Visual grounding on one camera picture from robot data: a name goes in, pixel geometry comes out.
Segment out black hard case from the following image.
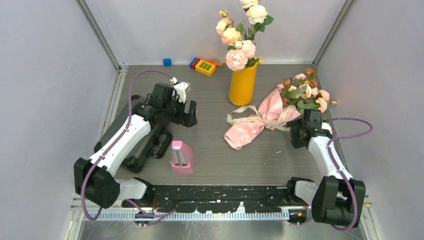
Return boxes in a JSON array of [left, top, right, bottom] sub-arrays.
[[94, 95, 172, 173]]

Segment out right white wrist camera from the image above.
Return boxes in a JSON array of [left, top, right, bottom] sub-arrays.
[[321, 122, 333, 134]]

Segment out blue cube block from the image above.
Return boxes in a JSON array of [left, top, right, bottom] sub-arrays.
[[162, 58, 172, 67]]

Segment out peach roses in vase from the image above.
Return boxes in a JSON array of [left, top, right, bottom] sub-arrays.
[[215, 0, 274, 72]]

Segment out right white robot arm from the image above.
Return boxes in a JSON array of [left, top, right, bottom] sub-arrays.
[[285, 109, 366, 231]]

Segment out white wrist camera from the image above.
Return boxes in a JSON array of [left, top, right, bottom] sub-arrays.
[[170, 77, 191, 103], [321, 122, 333, 134]]

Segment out beige ribbon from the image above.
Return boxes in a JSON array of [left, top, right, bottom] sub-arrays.
[[226, 105, 301, 132]]

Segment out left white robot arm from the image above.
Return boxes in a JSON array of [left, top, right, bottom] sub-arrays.
[[73, 82, 197, 209]]

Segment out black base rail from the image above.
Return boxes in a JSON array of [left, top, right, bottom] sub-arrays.
[[122, 184, 308, 214]]

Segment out pink toy toaster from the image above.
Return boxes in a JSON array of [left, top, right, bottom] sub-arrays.
[[170, 140, 195, 175]]

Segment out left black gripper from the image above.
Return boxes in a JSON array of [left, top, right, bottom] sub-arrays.
[[162, 95, 197, 128]]

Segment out yellow toy block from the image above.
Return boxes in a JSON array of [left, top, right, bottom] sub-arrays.
[[189, 57, 218, 77]]

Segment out yellow vase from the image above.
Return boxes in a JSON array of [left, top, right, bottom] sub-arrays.
[[228, 58, 262, 107]]

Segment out pink flower bouquet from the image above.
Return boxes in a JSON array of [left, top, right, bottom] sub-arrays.
[[223, 68, 337, 150]]

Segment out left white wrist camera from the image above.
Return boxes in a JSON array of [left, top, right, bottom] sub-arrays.
[[170, 77, 191, 103]]

